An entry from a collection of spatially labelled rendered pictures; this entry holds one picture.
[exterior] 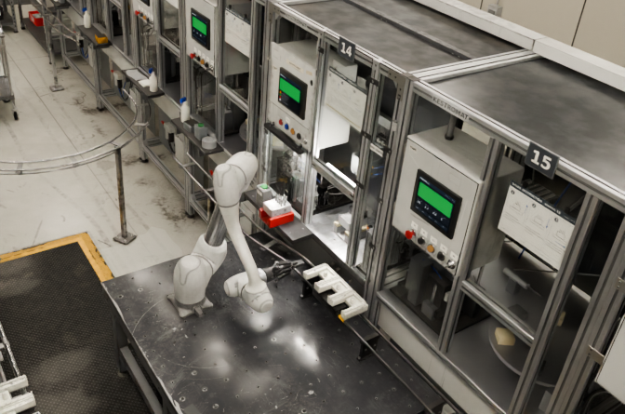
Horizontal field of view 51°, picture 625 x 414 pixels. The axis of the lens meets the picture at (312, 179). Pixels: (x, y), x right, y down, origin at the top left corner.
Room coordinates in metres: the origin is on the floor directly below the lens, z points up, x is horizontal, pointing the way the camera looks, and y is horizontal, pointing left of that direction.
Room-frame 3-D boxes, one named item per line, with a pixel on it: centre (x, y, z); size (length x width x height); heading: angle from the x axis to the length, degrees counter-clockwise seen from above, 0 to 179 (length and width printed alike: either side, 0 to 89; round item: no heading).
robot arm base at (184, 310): (2.51, 0.56, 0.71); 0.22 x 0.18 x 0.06; 37
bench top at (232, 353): (2.34, 0.19, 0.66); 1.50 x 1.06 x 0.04; 37
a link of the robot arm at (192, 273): (2.54, 0.56, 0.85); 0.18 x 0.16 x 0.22; 164
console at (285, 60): (3.24, 0.07, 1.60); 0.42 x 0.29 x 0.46; 37
